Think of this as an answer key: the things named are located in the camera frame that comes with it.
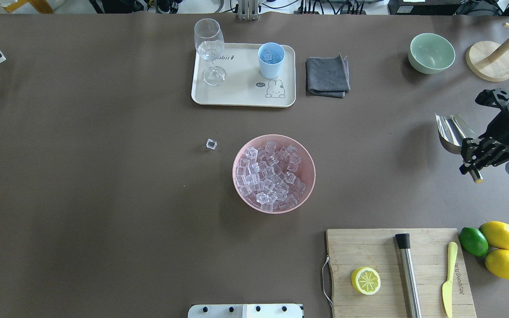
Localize stray clear ice cube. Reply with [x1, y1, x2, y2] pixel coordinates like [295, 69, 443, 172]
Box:
[205, 138, 218, 150]

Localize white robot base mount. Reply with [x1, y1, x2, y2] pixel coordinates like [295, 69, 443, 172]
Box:
[187, 303, 304, 318]

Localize steel muddler black tip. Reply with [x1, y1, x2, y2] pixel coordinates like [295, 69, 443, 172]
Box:
[395, 233, 423, 318]

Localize yellow plastic knife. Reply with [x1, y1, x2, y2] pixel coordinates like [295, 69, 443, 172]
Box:
[441, 242, 458, 318]

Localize steel ice scoop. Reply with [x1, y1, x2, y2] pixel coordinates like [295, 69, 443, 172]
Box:
[435, 113, 484, 184]

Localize green lime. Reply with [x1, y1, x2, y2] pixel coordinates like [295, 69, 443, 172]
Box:
[458, 227, 489, 257]

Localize pink bowl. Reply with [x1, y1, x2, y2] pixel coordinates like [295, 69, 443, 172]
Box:
[232, 134, 316, 214]

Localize half lemon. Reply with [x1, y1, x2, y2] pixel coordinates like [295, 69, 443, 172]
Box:
[351, 266, 381, 295]

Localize whole lemon lower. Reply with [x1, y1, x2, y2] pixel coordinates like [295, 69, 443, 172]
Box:
[484, 249, 509, 280]

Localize grey folded cloth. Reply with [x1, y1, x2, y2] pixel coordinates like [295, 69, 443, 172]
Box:
[306, 54, 351, 98]

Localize whole lemon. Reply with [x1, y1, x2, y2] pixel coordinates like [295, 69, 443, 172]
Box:
[479, 221, 509, 250]
[484, 249, 509, 280]

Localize clear wine glass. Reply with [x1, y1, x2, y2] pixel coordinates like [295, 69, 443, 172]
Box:
[194, 18, 227, 86]

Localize light green bowl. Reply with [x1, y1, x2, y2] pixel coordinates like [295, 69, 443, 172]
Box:
[407, 34, 455, 75]

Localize wooden cup stand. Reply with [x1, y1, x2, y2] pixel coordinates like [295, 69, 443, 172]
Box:
[465, 23, 509, 82]

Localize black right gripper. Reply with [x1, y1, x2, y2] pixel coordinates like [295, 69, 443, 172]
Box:
[459, 89, 509, 174]

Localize pile of clear ice cubes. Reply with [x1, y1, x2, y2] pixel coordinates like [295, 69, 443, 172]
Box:
[236, 141, 307, 212]

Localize bamboo cutting board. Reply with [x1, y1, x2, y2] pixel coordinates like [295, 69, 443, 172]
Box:
[327, 229, 459, 318]

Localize whole lemon upper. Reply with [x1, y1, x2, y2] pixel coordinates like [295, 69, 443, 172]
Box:
[479, 221, 509, 250]

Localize light blue cup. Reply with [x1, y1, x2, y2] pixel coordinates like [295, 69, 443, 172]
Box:
[257, 42, 285, 79]

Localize cream rabbit tray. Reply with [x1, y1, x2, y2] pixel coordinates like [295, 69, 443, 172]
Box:
[190, 43, 296, 107]

